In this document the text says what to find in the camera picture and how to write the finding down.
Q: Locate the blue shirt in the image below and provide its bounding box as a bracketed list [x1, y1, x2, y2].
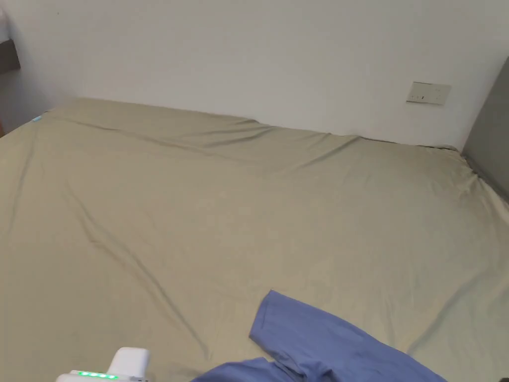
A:
[190, 289, 454, 382]

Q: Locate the wall socket panel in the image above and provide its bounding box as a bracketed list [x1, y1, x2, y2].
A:
[405, 81, 452, 106]

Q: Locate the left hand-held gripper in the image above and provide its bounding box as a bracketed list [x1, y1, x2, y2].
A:
[55, 347, 152, 382]

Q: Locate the grey padded headboard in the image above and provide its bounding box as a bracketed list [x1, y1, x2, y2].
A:
[461, 56, 509, 195]

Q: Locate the bed with beige sheet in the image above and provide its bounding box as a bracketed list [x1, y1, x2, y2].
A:
[0, 97, 509, 382]

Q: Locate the dark wooden shelf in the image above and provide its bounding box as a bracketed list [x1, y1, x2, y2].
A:
[0, 37, 21, 74]

